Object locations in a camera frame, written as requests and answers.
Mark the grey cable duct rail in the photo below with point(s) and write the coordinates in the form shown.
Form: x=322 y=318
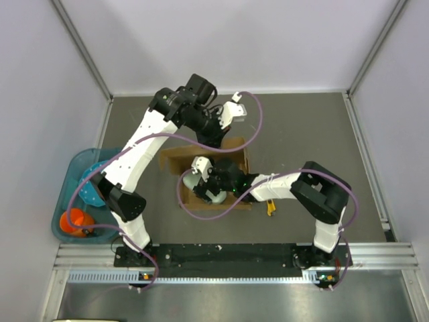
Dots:
x=136 y=277

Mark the brown cardboard express box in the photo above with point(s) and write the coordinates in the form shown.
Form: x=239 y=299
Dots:
x=179 y=162

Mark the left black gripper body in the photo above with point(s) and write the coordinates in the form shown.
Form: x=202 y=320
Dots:
x=207 y=127

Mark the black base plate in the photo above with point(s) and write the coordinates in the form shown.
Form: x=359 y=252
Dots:
x=243 y=260

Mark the blue perforated plate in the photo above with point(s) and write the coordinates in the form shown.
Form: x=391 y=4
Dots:
x=88 y=193

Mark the pale green bowl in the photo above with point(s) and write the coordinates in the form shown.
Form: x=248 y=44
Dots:
x=195 y=183

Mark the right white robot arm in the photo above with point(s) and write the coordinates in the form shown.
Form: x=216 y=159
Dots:
x=324 y=195

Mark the teal plastic bin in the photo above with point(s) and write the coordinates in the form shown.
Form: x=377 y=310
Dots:
x=78 y=164

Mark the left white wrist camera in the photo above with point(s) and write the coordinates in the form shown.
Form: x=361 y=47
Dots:
x=232 y=111

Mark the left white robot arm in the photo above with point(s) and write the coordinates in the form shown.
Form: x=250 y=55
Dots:
x=167 y=112

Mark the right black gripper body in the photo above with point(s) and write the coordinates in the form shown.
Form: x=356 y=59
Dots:
x=214 y=184

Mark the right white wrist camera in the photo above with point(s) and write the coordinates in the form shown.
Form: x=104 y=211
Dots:
x=201 y=165

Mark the yellow utility knife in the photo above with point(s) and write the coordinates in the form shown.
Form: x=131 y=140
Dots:
x=271 y=209

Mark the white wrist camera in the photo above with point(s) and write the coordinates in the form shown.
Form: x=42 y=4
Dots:
x=201 y=165
x=232 y=111

